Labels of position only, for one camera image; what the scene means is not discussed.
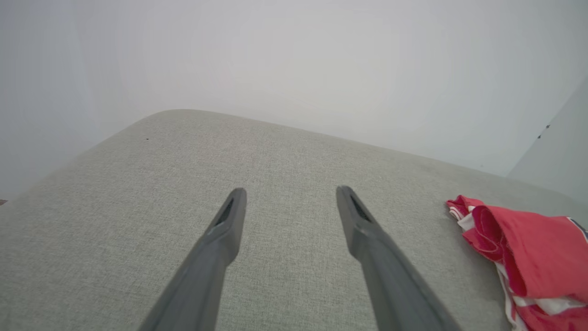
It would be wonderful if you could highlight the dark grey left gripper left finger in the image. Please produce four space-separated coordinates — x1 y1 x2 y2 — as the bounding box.
139 187 248 331

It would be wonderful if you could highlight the light grey fabric sofa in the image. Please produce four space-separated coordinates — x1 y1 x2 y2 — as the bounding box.
0 109 588 331

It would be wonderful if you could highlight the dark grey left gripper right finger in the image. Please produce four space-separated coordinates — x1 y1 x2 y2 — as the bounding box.
336 185 462 331

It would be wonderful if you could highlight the white and red garment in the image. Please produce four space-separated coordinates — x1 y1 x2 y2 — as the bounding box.
446 195 588 331

